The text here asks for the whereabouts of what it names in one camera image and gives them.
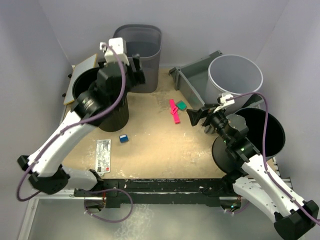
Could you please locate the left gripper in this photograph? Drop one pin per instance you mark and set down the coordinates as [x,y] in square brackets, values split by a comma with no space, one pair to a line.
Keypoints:
[136,77]

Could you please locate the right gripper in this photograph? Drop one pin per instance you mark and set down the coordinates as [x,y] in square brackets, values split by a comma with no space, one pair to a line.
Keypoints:
[194,116]

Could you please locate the grey mesh bin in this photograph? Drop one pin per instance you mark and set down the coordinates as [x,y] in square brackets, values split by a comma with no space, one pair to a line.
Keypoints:
[146,41]

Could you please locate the light grey round bin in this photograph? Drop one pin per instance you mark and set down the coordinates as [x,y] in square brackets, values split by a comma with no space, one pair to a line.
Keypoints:
[234,74]

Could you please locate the black smooth round bin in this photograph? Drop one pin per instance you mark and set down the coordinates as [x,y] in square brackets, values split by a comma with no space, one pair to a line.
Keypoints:
[255,120]

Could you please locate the black ribbed bin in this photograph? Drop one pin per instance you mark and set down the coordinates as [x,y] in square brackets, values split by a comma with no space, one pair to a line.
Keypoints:
[94,91]

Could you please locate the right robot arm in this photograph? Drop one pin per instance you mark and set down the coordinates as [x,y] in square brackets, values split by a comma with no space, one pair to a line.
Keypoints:
[252,178]

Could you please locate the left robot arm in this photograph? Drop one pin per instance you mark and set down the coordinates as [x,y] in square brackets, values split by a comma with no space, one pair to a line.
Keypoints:
[44,168]

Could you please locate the green small box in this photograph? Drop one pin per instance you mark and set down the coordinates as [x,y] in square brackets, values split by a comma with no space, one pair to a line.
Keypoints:
[181,105]

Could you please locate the pink plastic clip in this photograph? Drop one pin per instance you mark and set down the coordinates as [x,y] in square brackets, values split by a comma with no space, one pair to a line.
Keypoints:
[174,111]

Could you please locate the grey plastic tray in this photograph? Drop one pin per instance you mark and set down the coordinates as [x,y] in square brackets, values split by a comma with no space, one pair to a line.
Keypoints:
[191,79]

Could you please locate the yellow edged whiteboard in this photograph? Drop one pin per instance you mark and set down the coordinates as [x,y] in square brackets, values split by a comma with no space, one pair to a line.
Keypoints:
[79,69]

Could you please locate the blue small box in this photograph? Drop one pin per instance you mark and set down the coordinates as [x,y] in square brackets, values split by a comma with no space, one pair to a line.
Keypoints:
[123,138]

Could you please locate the white printed card package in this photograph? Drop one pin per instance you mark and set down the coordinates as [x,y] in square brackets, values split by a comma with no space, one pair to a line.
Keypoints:
[103,156]

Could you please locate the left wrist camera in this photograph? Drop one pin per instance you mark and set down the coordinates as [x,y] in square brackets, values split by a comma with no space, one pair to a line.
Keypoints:
[118,45]

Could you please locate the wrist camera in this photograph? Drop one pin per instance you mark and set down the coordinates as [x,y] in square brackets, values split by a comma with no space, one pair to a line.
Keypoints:
[118,45]
[224,101]

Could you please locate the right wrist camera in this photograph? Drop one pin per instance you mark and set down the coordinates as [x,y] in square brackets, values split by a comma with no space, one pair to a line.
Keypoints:
[224,101]

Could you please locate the black base frame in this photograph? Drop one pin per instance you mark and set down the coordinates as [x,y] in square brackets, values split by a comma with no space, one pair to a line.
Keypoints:
[211,192]

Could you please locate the aluminium rail frame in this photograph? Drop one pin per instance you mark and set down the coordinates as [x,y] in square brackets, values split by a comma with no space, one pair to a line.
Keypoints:
[63,217]

